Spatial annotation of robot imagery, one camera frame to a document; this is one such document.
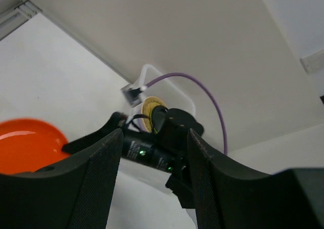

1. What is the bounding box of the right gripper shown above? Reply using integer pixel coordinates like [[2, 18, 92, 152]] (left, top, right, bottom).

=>
[[62, 108, 204, 173]]

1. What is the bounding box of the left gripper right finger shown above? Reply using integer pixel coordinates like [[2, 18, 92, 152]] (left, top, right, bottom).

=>
[[187, 130, 323, 228]]

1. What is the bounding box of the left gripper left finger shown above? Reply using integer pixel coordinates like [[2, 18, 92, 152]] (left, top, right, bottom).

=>
[[1, 129, 123, 228]]

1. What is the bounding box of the beige plate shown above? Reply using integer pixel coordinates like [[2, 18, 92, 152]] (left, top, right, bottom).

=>
[[141, 96, 168, 133]]

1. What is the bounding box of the orange plate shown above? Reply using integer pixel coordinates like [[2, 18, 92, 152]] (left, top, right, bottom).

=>
[[1, 118, 69, 174]]

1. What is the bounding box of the black plate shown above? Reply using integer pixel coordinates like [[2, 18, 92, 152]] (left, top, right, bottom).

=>
[[150, 105, 168, 133]]

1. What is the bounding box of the white plastic bin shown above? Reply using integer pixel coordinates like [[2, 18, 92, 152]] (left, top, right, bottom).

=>
[[118, 64, 197, 197]]

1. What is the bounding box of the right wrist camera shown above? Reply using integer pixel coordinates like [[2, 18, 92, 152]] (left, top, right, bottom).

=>
[[120, 84, 147, 108]]

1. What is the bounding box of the white wall outlet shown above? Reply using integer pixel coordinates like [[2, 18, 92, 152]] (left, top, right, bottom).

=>
[[300, 50, 324, 74]]

